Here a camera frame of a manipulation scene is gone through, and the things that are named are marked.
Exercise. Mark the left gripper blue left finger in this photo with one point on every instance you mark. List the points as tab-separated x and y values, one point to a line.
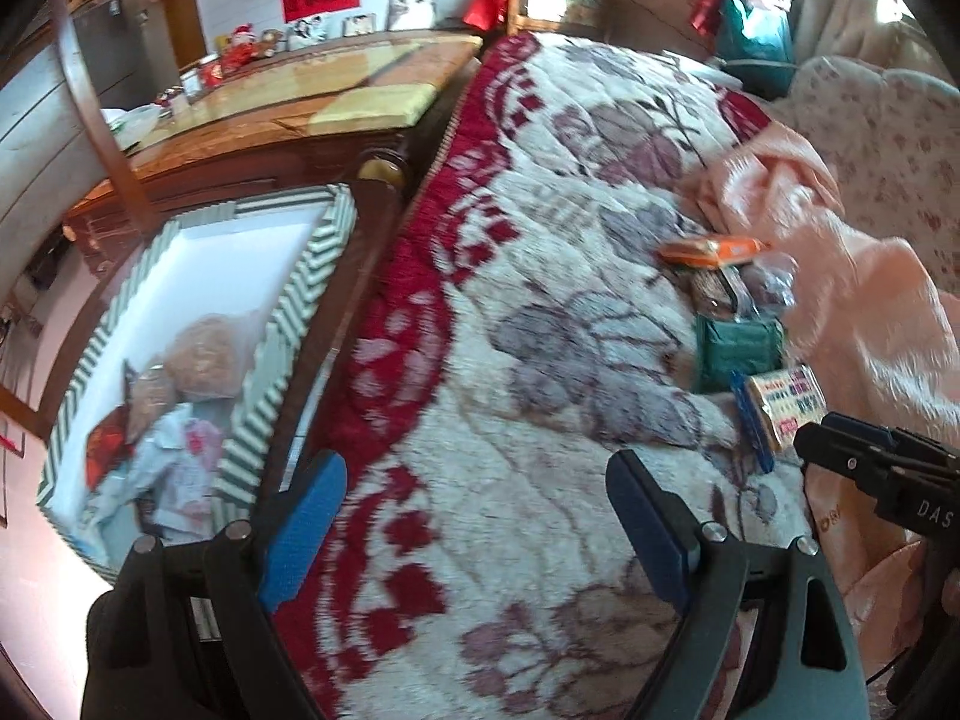
294	525

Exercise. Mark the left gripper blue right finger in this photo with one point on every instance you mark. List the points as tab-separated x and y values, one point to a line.
659	526

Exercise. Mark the blue white cracker pack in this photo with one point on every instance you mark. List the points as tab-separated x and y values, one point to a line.
774	406

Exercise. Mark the dark green snack pack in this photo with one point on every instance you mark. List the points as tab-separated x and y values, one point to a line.
727	347

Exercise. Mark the clear bag of nuts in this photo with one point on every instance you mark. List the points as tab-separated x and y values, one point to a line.
208	359

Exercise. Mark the red snack packet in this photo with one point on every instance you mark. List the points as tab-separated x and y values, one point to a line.
106	446

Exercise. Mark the clear plastic bag dark snacks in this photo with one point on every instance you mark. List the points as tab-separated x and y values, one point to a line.
769	279

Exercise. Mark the orange cracker pack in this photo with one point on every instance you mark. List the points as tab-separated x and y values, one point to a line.
711	252

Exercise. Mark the green striped white box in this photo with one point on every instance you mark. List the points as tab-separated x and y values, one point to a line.
276	256

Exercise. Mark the green edged clear biscuit pack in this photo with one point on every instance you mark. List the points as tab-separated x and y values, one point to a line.
721	294

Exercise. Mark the peach quilted blanket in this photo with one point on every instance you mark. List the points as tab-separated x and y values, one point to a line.
881	340

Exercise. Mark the floral fleece blanket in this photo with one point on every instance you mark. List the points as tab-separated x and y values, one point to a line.
521	330

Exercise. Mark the floral sofa cushion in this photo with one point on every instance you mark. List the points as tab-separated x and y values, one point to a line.
890	138

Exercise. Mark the wooden glass-top cabinet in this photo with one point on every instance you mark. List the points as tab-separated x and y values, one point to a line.
371	106

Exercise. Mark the wooden chair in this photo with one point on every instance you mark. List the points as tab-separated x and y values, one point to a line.
56	145

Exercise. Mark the teal bag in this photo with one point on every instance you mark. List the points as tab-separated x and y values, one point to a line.
755	44

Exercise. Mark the red santa figurine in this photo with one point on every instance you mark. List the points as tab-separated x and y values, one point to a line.
239	50

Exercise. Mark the grey refrigerator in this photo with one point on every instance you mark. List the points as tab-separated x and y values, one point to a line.
127	52

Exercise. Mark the framed photo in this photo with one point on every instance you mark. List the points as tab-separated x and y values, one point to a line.
411	15

